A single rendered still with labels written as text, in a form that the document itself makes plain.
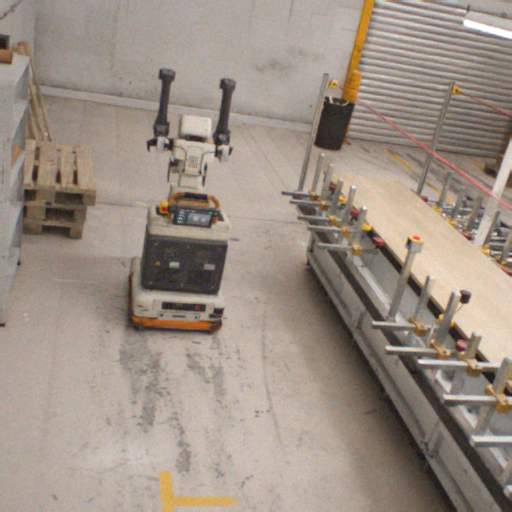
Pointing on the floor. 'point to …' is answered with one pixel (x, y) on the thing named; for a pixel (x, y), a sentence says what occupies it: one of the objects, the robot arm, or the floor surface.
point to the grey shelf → (10, 256)
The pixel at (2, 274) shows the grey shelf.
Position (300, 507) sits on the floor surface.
